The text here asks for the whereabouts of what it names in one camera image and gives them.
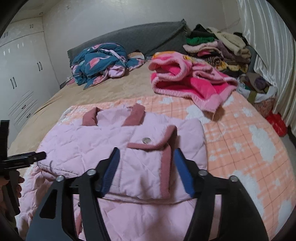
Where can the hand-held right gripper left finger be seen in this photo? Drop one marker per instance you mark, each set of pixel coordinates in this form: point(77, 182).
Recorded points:
point(109, 173)

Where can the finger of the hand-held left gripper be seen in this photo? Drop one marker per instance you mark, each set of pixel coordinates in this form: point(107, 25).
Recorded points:
point(37, 156)

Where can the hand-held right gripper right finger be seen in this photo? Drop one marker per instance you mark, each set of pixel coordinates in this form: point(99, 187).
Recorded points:
point(185, 173)

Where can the pink quilted jacket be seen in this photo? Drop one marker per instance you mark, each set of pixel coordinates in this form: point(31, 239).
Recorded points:
point(81, 143)

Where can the bag of assorted clothes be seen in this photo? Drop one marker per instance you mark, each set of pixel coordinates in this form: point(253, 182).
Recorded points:
point(256, 83)

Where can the pile of folded clothes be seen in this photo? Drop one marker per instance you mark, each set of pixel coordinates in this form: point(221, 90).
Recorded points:
point(219, 48)

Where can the person's left hand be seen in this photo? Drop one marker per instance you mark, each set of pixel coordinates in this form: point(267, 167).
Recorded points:
point(19, 185)

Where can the orange plaid fleece blanket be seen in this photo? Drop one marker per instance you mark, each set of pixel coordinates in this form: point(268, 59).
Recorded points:
point(242, 143)

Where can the white wardrobe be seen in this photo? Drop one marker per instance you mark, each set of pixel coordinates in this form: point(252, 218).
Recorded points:
point(23, 69)

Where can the tan bed sheet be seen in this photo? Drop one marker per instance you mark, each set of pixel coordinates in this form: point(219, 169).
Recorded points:
point(104, 88)

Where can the hot pink fleece garment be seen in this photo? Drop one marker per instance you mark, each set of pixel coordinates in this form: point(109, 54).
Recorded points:
point(185, 85)

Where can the red plastic bag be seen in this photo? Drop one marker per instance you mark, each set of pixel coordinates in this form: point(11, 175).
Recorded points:
point(277, 125)

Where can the pink patterned storage box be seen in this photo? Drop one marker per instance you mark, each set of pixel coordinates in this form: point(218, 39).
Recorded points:
point(266, 105)

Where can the teal flamingo print garment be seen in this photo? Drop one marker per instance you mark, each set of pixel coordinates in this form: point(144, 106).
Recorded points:
point(92, 64)

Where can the grey padded headboard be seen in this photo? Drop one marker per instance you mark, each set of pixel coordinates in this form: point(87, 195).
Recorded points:
point(150, 34)

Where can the white satin curtain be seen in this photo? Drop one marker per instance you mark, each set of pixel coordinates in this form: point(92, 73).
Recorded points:
point(272, 46)

